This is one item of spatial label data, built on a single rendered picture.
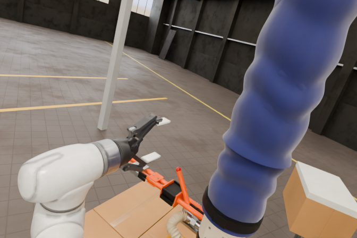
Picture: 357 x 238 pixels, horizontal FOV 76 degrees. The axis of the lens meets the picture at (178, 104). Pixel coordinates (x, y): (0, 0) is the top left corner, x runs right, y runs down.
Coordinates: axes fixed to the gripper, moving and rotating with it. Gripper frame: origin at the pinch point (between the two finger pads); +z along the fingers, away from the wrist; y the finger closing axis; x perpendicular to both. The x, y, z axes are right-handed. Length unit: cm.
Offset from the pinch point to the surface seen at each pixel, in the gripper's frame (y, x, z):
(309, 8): -49, 27, 10
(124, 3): -52, -255, 187
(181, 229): 61, 5, 35
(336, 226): 74, 82, 150
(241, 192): 7.4, 29.2, 10.6
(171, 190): 29.9, 1.3, 17.2
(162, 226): 61, -3, 28
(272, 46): -38.2, 21.7, 10.1
